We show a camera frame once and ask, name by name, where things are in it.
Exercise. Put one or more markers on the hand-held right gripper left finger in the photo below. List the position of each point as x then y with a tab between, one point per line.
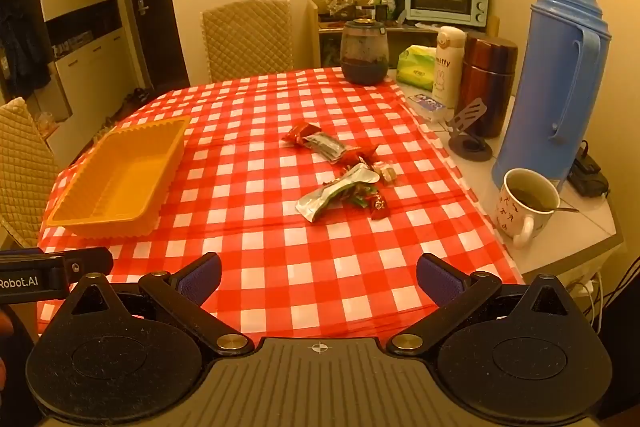
200	279

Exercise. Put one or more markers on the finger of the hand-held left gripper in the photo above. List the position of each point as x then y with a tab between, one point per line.
90	262

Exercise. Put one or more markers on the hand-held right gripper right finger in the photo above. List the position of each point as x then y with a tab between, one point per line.
437	279

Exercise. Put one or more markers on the yellow plastic basket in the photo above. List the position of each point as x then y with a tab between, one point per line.
115	187

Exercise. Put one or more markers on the red candy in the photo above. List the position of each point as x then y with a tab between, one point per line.
380	207

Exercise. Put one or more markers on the yellow green candy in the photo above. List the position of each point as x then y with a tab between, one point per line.
386	173

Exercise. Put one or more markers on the green silver snack packet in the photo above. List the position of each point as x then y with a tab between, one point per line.
335	192

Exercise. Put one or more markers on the red snack packet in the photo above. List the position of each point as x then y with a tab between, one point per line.
361	153
300	133

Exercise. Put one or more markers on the black grey snack packet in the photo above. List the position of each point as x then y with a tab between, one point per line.
325	147

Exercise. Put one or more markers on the person's left hand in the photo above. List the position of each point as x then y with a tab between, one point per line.
6	324

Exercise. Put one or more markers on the red white checkered tablecloth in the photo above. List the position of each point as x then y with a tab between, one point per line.
280	252

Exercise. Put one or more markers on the white patterned mug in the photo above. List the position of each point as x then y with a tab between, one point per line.
515	217

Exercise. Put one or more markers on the beige quilted chair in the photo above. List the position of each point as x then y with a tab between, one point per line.
245	42
22	167

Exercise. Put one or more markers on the grey phone stand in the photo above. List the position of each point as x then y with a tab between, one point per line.
470	147

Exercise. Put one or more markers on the metal spoon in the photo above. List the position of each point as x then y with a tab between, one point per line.
565	209

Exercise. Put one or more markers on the row of shoes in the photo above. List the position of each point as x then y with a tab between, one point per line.
132	98

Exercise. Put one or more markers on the blue white small box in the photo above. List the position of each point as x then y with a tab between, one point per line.
427	107

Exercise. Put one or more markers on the black power adapter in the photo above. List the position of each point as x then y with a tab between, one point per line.
590	177

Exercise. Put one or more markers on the white rabbit print bottle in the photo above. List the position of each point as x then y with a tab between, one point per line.
447	72

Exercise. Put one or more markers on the copper brown vacuum flask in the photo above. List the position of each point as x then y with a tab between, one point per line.
490	77

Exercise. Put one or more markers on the green tissue pack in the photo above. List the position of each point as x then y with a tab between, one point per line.
415	69

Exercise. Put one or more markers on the dark hanging jacket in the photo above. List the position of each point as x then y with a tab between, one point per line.
22	57

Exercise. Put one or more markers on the blue thermos jug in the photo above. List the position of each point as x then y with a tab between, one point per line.
540	82

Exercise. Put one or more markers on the dark glass jar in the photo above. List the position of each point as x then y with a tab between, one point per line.
364	57

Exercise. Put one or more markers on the wooden shelf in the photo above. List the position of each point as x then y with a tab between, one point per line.
314	37

